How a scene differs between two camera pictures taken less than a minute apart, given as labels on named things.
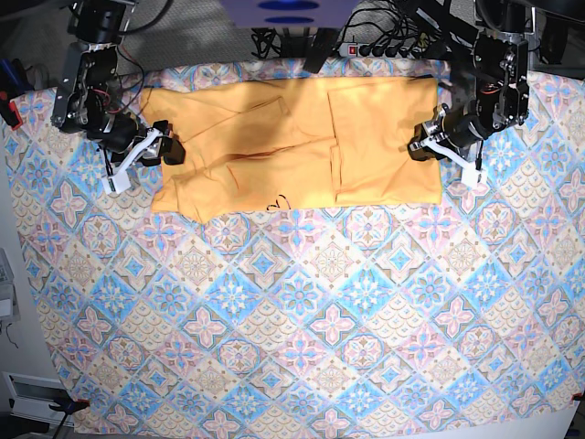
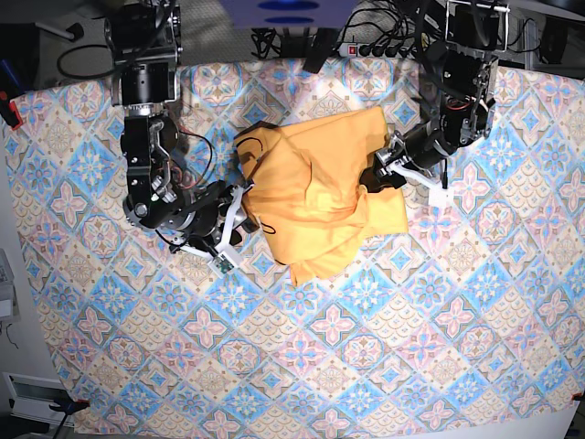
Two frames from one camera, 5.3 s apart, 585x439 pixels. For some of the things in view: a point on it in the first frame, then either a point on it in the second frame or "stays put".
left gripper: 119,132 -> 202,225
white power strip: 356,50 stays put
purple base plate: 289,14 stays put
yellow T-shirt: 262,145 -> 306,193
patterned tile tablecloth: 465,318 stays put
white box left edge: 9,307 stays put
